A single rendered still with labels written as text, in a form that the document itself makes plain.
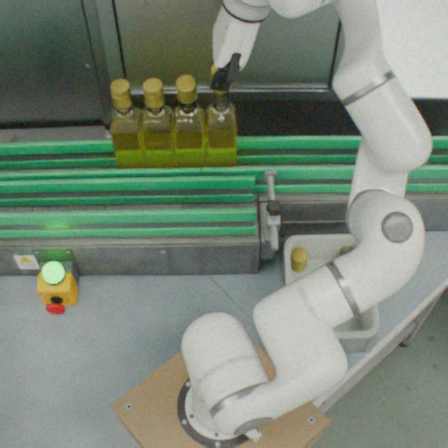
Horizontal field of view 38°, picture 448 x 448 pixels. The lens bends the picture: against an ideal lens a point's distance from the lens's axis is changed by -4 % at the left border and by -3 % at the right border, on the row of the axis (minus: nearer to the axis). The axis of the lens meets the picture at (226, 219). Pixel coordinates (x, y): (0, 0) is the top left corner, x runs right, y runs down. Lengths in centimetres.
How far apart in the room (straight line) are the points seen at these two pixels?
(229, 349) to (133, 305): 51
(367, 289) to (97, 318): 66
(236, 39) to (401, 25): 37
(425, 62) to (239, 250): 52
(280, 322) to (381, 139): 28
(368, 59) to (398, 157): 14
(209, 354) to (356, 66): 43
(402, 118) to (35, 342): 86
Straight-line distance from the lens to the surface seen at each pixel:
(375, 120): 92
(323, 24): 126
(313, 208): 139
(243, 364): 92
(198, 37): 126
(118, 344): 137
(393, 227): 89
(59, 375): 137
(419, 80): 140
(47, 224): 131
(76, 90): 144
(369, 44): 94
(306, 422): 122
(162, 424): 122
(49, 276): 135
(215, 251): 133
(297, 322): 91
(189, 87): 115
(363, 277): 92
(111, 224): 129
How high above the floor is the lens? 201
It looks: 58 degrees down
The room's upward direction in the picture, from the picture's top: straight up
